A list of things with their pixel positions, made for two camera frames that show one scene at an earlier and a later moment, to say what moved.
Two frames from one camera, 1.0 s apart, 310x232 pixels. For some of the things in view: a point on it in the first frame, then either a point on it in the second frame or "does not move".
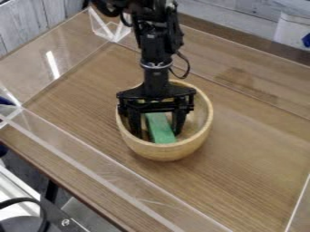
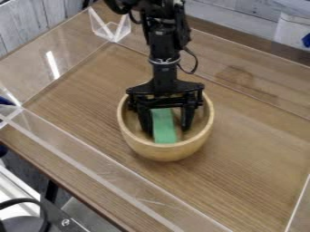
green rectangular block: x=160 y=128 does not move
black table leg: x=52 y=191 does not move
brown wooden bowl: x=190 y=139 does not move
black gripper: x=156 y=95 -> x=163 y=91
